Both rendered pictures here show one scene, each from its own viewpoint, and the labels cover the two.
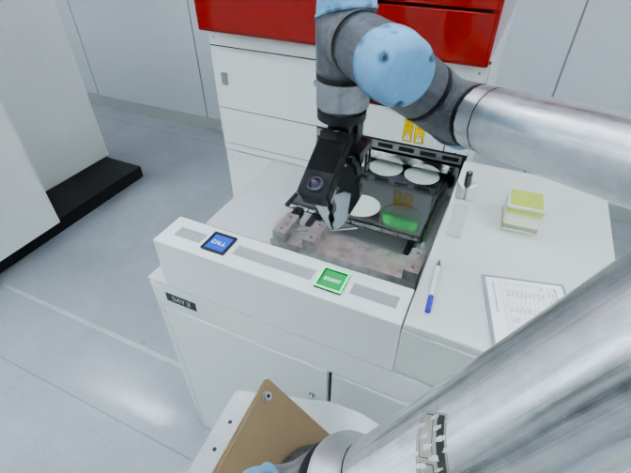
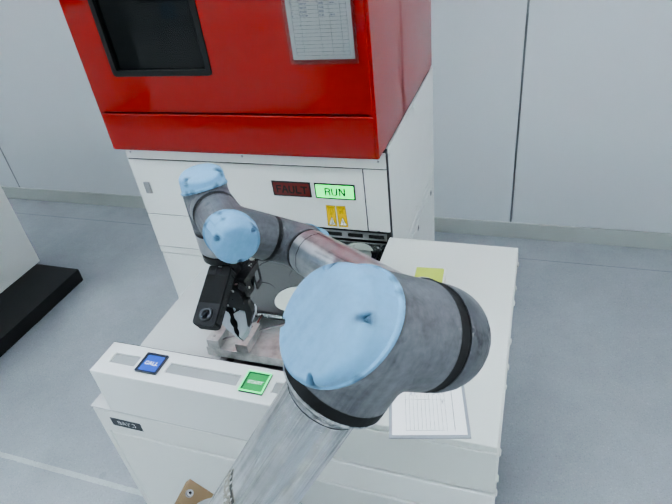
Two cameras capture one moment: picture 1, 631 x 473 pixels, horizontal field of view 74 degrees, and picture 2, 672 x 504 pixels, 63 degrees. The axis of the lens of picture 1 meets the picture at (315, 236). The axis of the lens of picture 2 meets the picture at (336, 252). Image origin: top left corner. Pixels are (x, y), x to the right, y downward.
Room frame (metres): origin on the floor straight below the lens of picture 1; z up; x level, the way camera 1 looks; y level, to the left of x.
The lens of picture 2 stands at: (-0.25, -0.21, 1.83)
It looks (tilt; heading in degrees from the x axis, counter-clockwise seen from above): 35 degrees down; 358
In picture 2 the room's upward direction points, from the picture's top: 8 degrees counter-clockwise
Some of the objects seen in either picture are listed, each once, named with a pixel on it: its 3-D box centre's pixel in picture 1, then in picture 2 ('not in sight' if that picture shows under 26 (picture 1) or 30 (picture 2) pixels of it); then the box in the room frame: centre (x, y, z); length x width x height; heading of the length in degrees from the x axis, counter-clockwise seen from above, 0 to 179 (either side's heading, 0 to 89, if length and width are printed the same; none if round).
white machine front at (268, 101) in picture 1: (331, 114); (258, 208); (1.20, -0.05, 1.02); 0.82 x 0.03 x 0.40; 65
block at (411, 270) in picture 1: (414, 264); not in sight; (0.68, -0.22, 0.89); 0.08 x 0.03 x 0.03; 155
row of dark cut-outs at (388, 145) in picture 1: (385, 144); (314, 231); (1.12, -0.21, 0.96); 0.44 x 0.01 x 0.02; 65
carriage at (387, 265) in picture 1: (345, 252); (278, 350); (0.75, -0.07, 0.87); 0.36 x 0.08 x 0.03; 65
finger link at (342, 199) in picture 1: (346, 204); (248, 317); (0.57, -0.05, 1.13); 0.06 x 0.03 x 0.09; 155
